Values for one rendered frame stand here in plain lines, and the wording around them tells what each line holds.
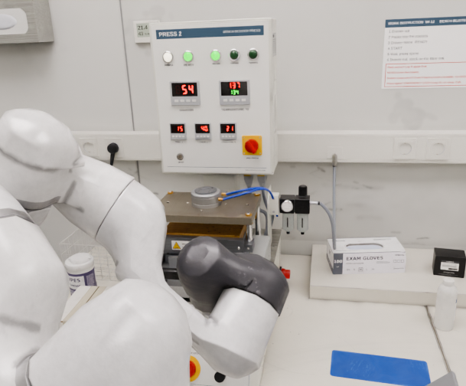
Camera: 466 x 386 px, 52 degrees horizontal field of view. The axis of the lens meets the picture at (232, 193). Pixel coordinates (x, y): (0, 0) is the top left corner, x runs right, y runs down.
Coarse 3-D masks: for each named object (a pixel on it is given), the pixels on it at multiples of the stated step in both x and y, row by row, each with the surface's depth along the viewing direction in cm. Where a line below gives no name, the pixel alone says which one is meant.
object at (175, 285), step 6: (168, 258) 120; (174, 258) 120; (162, 264) 125; (168, 264) 125; (174, 264) 120; (168, 282) 116; (174, 282) 116; (174, 288) 114; (180, 288) 114; (180, 294) 114; (186, 294) 114
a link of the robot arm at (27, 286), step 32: (0, 224) 50; (32, 224) 54; (0, 256) 47; (32, 256) 48; (0, 288) 45; (32, 288) 47; (64, 288) 51; (0, 320) 45; (32, 320) 48; (0, 352) 44; (32, 352) 46; (0, 384) 42
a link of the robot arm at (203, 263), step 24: (192, 240) 75; (216, 240) 74; (192, 264) 72; (216, 264) 72; (240, 264) 73; (264, 264) 74; (192, 288) 74; (216, 288) 75; (240, 288) 72; (264, 288) 72; (288, 288) 76
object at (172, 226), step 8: (168, 224) 127; (176, 224) 127; (184, 224) 127; (192, 224) 127; (200, 224) 126; (208, 224) 126; (216, 224) 126; (224, 224) 126; (232, 224) 125; (240, 224) 125; (168, 232) 122; (176, 232) 122; (184, 232) 122; (192, 232) 122; (200, 232) 121; (208, 232) 121; (216, 232) 121; (224, 232) 121; (232, 232) 121; (240, 232) 120
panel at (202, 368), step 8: (192, 352) 113; (192, 360) 113; (200, 360) 112; (200, 368) 112; (208, 368) 112; (192, 376) 112; (200, 376) 112; (208, 376) 112; (248, 376) 110; (192, 384) 112; (200, 384) 112; (208, 384) 112; (216, 384) 111; (224, 384) 111; (232, 384) 110; (240, 384) 110; (248, 384) 110
